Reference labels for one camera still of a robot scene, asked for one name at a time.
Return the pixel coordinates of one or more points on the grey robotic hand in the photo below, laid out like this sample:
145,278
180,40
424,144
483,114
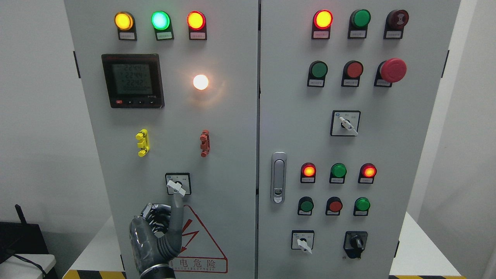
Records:
156,233

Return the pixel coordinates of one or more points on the white rotary switch door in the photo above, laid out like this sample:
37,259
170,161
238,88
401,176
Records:
178,183

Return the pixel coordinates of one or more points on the silver black robot forearm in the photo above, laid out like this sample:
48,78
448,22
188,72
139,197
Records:
159,271

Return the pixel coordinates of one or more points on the green lit indicator light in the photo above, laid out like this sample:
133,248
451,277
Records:
162,25

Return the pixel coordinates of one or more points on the yellow indicator light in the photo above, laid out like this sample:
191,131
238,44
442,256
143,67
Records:
125,23

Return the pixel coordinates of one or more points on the red electric hazard warning sticker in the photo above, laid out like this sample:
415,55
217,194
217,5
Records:
199,251

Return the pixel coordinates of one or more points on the yellow terminal clip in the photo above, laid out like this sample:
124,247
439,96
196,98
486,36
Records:
143,142

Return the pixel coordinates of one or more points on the red terminal clip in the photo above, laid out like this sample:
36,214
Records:
205,143

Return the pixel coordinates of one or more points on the black device with antenna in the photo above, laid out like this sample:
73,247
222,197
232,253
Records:
20,238

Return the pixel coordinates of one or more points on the white box bottom left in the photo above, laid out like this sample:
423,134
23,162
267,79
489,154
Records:
14,268

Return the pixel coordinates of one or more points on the grey left cabinet door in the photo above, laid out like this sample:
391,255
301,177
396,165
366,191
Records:
223,183

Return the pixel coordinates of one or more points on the grey cabinet door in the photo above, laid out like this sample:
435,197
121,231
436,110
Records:
296,119
223,183

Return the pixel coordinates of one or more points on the green push button lower left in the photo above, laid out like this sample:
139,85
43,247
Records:
306,205

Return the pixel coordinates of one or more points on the green push button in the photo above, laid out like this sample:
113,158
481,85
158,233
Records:
361,207
306,205
317,74

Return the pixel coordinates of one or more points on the black digital power meter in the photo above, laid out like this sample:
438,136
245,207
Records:
133,80

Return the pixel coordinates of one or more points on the clear small lamp bulb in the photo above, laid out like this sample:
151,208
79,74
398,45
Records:
200,82

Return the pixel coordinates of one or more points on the red lit indicator lower left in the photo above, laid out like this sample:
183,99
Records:
308,173

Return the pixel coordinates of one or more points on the red push button lower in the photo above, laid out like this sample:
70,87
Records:
334,206

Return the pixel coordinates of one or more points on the red push button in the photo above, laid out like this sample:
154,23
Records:
334,206
352,72

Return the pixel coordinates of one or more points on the green indicator lower middle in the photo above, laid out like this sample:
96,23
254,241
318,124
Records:
338,173

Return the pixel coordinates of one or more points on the green push button lower right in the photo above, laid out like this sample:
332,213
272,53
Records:
361,207

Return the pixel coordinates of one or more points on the red lit indicator light left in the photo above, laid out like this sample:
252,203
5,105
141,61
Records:
196,26

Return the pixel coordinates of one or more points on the red lit indicator lower right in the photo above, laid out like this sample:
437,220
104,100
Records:
367,173

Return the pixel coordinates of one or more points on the green push button upper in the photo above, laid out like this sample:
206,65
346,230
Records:
317,74

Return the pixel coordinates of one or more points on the grey right cabinet door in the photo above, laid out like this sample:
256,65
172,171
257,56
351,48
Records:
296,119

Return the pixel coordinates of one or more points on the red push button upper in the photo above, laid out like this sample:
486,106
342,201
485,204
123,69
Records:
352,72

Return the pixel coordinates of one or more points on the red lit indicator top right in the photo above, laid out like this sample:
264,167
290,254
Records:
321,24

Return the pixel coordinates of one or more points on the red emergency stop button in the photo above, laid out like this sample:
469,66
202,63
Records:
390,71

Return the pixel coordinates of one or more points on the green indicator top right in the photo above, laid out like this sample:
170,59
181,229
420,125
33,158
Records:
358,24

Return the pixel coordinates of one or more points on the dark red buzzer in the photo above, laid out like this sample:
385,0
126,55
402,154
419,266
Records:
395,24

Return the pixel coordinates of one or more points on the silver door latch handle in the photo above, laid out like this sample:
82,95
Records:
278,176

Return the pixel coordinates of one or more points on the white rotary switch lower right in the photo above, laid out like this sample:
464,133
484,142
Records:
302,240

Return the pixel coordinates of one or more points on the white rotary switch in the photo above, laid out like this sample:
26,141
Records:
345,122
302,240

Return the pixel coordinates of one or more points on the black selector knob switch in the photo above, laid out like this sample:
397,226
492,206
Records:
354,243

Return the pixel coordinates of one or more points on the white rotary switch upper right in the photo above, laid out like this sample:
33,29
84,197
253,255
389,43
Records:
345,122

